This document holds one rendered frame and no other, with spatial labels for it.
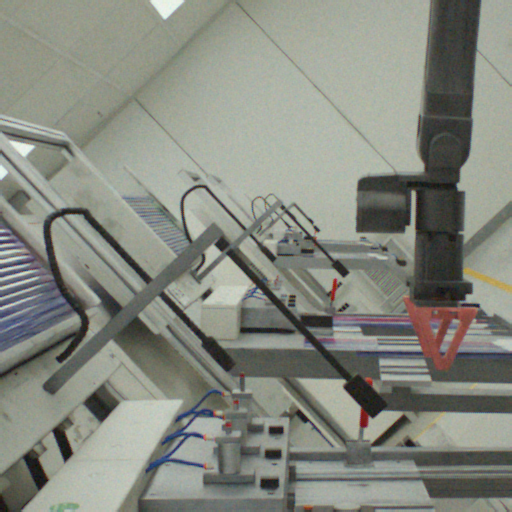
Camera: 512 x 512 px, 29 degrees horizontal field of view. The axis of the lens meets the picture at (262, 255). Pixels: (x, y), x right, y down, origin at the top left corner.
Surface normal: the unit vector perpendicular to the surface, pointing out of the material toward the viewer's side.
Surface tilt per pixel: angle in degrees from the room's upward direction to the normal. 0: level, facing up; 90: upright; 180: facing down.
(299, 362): 90
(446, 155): 93
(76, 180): 90
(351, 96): 90
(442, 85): 82
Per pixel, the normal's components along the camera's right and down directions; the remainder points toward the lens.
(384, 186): -0.09, 0.16
